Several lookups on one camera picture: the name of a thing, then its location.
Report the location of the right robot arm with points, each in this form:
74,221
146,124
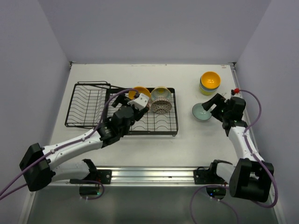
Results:
251,178

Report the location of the pale teal textured bowl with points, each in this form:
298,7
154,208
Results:
200,113

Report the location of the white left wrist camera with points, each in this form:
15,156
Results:
140,102

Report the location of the aluminium mounting rail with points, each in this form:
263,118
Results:
131,176

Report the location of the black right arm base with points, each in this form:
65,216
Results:
210,175

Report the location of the smooth yellow bowl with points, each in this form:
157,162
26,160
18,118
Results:
210,75

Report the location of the yellow ribbed bowl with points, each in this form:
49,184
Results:
140,89

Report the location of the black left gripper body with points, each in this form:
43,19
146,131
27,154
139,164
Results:
137,113

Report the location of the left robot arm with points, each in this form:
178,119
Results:
41,166

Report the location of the blue glossy bowl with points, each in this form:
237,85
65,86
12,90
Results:
209,85

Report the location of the lime green bowl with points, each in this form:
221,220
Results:
206,92

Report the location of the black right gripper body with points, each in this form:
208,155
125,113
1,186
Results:
220,111

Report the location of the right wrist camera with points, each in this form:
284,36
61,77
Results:
235,91

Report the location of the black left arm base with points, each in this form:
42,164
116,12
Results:
96,177

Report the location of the black wire dish rack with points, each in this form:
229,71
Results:
87,104

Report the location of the brown diamond patterned bowl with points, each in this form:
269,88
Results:
161,106

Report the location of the yellow teal patterned bowl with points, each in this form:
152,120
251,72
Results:
160,91

